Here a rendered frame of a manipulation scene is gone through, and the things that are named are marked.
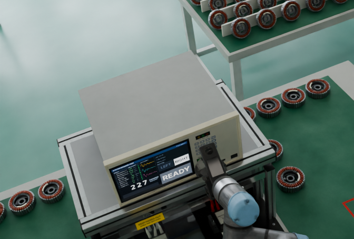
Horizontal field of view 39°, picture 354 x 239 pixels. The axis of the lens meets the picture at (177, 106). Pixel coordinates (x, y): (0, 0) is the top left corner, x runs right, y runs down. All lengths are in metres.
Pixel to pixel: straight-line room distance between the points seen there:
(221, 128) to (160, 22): 2.97
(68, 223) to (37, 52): 2.61
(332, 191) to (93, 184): 0.93
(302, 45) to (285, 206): 2.17
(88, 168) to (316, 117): 1.08
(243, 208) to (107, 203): 0.55
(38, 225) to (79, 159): 0.46
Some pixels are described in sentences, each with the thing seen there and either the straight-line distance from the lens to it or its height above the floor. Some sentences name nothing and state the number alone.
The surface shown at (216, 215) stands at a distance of 1.80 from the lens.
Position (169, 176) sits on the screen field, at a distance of 1.61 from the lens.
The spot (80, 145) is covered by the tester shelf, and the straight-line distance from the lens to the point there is 1.87.
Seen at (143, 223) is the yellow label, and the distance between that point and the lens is 1.65.
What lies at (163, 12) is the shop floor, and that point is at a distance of 4.58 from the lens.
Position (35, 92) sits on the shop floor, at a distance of 4.09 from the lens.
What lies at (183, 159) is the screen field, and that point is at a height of 1.22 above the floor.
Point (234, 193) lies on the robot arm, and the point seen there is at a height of 1.36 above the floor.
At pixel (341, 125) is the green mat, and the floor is 0.75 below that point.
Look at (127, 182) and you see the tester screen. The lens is 1.57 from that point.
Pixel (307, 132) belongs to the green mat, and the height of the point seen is 0.75.
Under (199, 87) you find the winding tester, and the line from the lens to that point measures 1.66.
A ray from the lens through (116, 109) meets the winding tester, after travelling 1.65.
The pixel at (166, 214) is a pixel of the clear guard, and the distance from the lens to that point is 1.65.
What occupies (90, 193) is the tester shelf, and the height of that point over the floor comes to 1.11.
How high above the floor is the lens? 2.40
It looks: 42 degrees down
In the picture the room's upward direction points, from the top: 12 degrees counter-clockwise
